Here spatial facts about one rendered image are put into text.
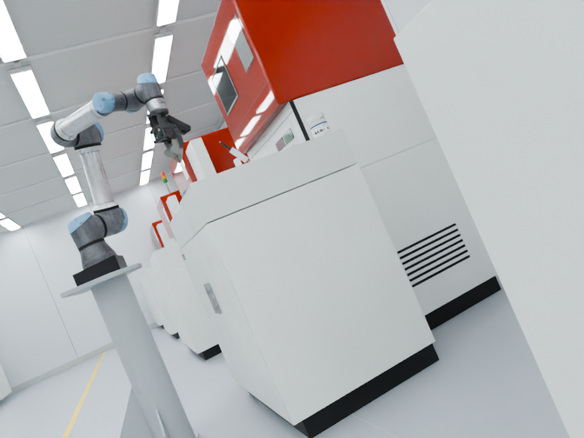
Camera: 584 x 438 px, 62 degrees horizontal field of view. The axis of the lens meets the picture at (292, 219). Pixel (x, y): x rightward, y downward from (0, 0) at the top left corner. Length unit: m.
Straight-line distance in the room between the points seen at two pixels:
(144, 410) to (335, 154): 1.34
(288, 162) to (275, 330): 0.60
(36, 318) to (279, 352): 8.71
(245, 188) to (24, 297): 8.73
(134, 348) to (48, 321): 7.99
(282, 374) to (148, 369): 0.72
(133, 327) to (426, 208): 1.44
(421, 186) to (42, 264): 8.60
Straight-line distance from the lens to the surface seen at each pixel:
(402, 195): 2.38
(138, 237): 10.18
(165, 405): 2.29
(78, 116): 2.15
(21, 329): 10.27
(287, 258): 1.73
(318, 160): 1.84
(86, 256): 2.28
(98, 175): 2.38
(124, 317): 2.24
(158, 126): 1.97
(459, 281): 2.49
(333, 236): 1.80
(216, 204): 1.70
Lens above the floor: 0.68
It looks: 1 degrees up
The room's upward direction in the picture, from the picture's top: 23 degrees counter-clockwise
